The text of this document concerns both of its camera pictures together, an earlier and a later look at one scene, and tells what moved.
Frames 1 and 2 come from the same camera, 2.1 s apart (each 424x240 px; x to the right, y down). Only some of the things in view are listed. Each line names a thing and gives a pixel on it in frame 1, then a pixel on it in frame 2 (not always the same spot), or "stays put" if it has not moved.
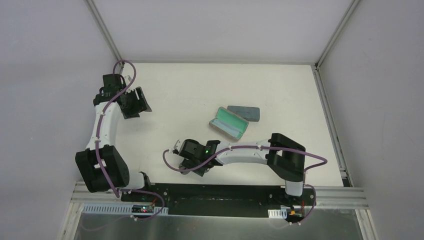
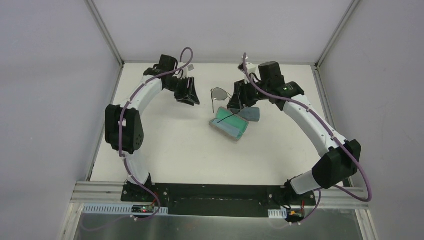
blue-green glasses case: [251, 114] stays put
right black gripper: [187, 163] → [240, 96]
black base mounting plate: [221, 200] stays put
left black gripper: [141, 102] → [183, 88]
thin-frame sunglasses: [187, 172] → [219, 94]
